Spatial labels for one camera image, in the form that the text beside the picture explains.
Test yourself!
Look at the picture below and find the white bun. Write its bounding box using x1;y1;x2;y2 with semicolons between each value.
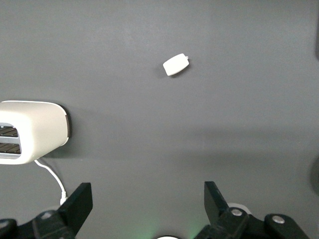
162;52;190;77

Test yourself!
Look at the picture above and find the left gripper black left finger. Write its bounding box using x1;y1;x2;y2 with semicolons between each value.
0;182;94;239

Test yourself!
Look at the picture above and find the white toaster power cable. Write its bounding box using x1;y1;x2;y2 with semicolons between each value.
34;159;67;206

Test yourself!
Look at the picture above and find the cream toaster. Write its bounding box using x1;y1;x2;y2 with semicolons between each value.
0;100;72;165

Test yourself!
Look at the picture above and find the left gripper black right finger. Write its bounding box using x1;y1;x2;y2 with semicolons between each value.
194;181;310;239

